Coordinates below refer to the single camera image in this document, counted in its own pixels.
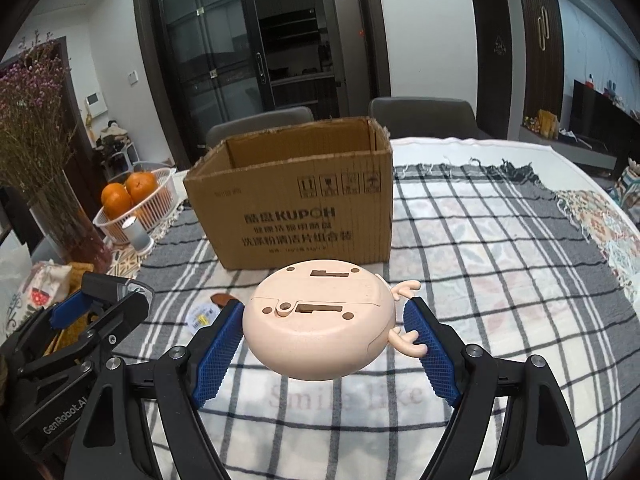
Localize patterned floral mat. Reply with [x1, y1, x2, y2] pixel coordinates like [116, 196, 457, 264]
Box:
[556, 190, 639, 313]

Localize orange fruit right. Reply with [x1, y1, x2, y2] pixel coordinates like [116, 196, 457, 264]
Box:
[125, 171, 157, 205]

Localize orange fruit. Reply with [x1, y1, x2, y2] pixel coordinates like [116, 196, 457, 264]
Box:
[125, 171, 157, 205]
[101, 182, 134, 220]

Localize dried purple flowers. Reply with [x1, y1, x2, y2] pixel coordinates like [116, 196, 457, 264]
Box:
[1, 37, 75, 200]

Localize brown cardboard box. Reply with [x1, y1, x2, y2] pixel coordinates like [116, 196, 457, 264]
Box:
[183, 117, 393, 270]

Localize right grey chair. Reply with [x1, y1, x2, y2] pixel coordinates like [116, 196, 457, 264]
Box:
[369, 96, 491, 140]

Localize grey chair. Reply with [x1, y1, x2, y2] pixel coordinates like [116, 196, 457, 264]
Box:
[206, 106, 314, 148]
[369, 96, 491, 140]

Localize floral fabric cover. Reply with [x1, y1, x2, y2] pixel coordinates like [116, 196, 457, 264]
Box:
[2, 261, 73, 336]

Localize pink deer toy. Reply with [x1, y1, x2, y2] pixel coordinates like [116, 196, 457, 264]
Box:
[242, 259, 427, 382]

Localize left grey chair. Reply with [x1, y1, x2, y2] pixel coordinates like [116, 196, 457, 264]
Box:
[206, 106, 314, 148]

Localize round blue tin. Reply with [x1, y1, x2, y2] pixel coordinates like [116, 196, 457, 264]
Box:
[186, 301, 221, 334]

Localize white shoe rack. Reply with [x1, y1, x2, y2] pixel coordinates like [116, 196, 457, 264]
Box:
[94, 133, 139, 181]

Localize black television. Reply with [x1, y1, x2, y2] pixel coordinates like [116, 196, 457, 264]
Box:
[568, 80, 639, 156]

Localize brown oval case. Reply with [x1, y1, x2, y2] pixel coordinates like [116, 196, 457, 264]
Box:
[210, 292, 238, 309]

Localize woven wicker tissue box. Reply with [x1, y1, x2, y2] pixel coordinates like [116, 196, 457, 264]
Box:
[44, 262, 94, 356]

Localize glass vase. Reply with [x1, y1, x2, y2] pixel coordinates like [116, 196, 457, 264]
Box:
[29, 171, 112, 273]

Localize white tv cabinet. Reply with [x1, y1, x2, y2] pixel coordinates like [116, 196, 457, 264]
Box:
[518, 127, 616, 171]

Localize white fruit basket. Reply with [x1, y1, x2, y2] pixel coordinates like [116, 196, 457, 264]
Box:
[92, 168, 178, 245]

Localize orange fruit front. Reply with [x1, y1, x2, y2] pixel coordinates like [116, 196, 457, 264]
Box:
[101, 182, 134, 220]

